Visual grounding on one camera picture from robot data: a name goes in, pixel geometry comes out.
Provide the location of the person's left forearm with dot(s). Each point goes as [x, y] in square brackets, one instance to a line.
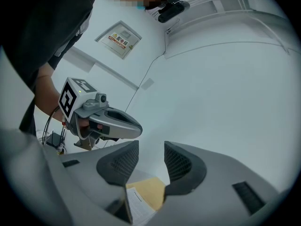
[47, 95]

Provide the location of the yellow and white booklet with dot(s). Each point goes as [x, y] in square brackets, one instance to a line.
[138, 208]

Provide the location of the black router with antennas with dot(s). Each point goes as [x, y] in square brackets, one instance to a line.
[54, 139]

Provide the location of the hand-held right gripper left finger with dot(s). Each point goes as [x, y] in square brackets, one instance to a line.
[94, 196]

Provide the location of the white wall plate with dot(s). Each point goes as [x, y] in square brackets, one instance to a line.
[147, 83]

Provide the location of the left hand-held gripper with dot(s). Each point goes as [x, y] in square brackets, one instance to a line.
[70, 98]

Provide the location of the black head-mounted camera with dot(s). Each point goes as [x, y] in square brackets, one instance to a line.
[170, 12]

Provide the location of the white wall electrical panel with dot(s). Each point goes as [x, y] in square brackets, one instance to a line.
[117, 41]

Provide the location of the person's black shirt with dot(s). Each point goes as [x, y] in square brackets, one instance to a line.
[42, 20]

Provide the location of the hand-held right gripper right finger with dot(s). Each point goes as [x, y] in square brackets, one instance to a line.
[211, 196]

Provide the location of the person's left hand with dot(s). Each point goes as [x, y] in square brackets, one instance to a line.
[84, 126]

